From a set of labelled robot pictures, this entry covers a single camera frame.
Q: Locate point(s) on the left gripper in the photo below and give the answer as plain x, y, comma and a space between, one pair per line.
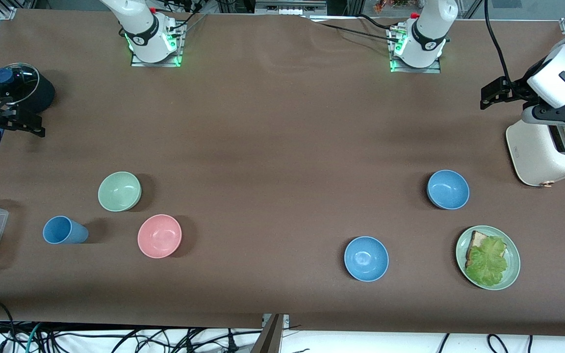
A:
517, 90

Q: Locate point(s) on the blue bowl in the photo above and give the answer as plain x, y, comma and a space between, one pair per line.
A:
448, 190
366, 259

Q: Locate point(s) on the green bowl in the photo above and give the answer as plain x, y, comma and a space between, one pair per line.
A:
119, 191

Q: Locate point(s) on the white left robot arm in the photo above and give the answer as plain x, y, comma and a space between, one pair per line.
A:
427, 34

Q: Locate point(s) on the pink bowl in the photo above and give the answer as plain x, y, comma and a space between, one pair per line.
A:
160, 236

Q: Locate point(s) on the glass lid blue knob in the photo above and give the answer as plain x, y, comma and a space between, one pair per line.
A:
20, 86

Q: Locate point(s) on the white toaster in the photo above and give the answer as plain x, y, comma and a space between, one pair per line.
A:
537, 152

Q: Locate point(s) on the blue cup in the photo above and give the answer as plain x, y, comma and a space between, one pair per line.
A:
62, 230

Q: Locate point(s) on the orange red object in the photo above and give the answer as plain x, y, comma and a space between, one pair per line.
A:
383, 5

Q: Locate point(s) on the bread slice under lettuce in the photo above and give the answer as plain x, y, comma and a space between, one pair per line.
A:
477, 240

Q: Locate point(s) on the green lettuce leaf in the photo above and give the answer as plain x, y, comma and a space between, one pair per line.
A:
488, 262

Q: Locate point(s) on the green plate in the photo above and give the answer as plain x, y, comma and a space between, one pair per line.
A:
514, 264

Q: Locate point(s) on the grey box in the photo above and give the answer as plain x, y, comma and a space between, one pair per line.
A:
290, 9

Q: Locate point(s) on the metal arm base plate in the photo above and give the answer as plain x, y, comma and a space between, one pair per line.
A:
165, 64
424, 70

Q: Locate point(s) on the small metal bracket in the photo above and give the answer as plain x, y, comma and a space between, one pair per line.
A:
286, 319

